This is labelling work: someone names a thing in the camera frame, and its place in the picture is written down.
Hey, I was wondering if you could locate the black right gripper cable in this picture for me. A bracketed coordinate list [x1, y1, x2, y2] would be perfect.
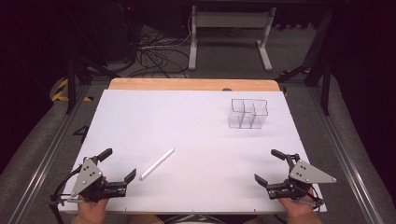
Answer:
[300, 183, 326, 210]

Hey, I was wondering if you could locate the black metal stand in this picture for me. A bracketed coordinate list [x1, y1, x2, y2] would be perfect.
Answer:
[275, 7, 335, 117]
[59, 3, 124, 116]

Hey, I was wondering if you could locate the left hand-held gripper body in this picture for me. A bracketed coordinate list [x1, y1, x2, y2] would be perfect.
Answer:
[70, 157, 128, 203]

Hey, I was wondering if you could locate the white board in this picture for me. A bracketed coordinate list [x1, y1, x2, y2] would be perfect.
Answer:
[57, 89, 328, 215]

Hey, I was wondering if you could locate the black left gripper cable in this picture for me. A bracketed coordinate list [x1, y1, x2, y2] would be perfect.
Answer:
[49, 163, 84, 224]

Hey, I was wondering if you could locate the metal chair base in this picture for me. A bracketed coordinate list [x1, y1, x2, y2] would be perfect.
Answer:
[157, 214, 232, 224]

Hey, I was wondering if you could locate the clear plastic organizer box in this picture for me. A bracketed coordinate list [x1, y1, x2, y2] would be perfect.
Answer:
[227, 97, 270, 130]

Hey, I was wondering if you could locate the yellow black hazard tape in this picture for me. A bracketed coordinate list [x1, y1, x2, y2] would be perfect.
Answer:
[50, 77, 94, 103]

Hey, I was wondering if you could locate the wooden table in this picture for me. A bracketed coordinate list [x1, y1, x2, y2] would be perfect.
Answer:
[107, 77, 281, 92]

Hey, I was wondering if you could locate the person's right hand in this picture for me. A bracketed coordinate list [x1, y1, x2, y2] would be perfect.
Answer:
[277, 186, 316, 219]

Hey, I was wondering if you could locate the white metal stand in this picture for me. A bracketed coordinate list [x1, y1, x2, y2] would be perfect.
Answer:
[188, 5, 277, 73]

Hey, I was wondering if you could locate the person's left hand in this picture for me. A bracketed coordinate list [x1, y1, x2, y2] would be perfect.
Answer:
[77, 176, 110, 224]

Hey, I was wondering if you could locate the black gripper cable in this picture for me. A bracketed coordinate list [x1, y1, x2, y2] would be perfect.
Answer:
[49, 163, 84, 224]
[300, 183, 326, 210]

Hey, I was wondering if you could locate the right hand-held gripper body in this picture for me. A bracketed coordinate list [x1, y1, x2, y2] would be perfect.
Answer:
[265, 153, 338, 202]

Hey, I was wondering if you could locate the white pen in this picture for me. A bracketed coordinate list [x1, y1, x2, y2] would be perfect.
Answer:
[138, 147, 176, 181]

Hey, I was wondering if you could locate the aluminium rail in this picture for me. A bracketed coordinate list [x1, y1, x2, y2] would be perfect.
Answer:
[306, 87, 385, 224]
[6, 83, 92, 224]

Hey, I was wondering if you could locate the bundle of black floor cables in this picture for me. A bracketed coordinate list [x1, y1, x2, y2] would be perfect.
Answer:
[122, 6, 192, 79]

